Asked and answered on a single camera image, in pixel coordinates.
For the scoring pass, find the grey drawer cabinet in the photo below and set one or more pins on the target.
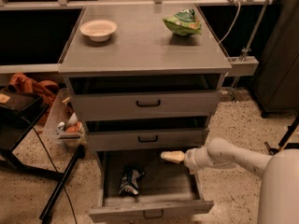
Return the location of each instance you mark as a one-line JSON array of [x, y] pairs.
[[142, 56]]

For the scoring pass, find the middle grey drawer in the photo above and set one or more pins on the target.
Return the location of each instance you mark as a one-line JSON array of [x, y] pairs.
[[146, 139]]

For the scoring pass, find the blue chip bag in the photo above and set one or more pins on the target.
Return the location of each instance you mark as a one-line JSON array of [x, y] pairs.
[[129, 179]]

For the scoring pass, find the top grey drawer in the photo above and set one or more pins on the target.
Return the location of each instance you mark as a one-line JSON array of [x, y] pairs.
[[145, 105]]

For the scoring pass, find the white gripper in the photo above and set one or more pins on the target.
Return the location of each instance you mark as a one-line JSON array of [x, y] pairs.
[[192, 159]]

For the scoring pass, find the orange jacket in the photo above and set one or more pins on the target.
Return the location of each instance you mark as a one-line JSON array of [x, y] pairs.
[[47, 89]]

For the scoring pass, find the black tripod leg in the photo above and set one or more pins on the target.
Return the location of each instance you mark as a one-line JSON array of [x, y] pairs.
[[284, 143]]

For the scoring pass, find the grey drawer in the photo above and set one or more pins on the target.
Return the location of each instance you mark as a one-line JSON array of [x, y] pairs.
[[146, 139], [166, 189], [145, 105]]

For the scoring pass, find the dark cabinet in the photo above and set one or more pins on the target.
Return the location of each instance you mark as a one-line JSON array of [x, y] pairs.
[[276, 83]]

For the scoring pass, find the black side stand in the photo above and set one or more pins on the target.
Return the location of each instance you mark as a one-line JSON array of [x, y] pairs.
[[19, 113]]

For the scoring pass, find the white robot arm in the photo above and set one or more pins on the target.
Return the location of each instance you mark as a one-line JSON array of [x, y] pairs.
[[279, 195]]

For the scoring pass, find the bottom grey drawer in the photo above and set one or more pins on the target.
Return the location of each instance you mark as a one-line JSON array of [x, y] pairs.
[[166, 189]]

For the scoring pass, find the white paper bowl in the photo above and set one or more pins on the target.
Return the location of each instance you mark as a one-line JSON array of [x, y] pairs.
[[98, 30]]

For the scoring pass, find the green chip bag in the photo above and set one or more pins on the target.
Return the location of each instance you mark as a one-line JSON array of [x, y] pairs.
[[183, 23]]

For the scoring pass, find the clear plastic bin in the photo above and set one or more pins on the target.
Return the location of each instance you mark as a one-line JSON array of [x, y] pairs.
[[58, 122]]

